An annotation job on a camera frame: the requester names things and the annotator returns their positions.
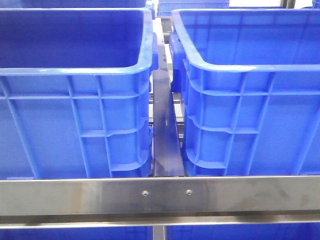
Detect left rail screw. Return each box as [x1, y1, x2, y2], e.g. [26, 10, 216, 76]
[141, 190, 149, 196]

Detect steel centre divider bar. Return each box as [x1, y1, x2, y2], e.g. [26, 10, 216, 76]
[153, 33, 185, 177]

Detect blue crate back right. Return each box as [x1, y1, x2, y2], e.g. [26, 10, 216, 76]
[157, 0, 230, 17]

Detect blue crate back left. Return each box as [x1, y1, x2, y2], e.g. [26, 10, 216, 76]
[17, 0, 156, 19]

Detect blue crate lower right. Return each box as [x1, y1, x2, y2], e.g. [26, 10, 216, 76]
[166, 223, 320, 240]

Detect dark vertical post background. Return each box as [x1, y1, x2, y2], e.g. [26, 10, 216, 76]
[280, 0, 296, 9]

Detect steel lower centre post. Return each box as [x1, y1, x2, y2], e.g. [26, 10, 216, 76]
[152, 225, 167, 240]

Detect blue crate lower left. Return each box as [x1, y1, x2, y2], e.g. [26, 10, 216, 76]
[0, 226, 153, 240]

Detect large blue crate left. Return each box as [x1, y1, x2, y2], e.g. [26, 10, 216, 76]
[0, 8, 158, 180]

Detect right rail screw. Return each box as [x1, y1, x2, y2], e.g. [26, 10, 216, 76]
[185, 189, 193, 196]

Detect large blue crate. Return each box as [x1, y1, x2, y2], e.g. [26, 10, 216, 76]
[170, 9, 320, 176]
[0, 8, 158, 180]

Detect steel front rail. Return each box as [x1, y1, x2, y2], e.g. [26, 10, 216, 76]
[0, 175, 320, 229]

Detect large blue crate right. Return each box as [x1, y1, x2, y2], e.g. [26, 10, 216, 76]
[170, 9, 320, 176]

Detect rail screw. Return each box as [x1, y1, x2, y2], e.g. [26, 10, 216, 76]
[185, 189, 193, 196]
[141, 190, 149, 196]

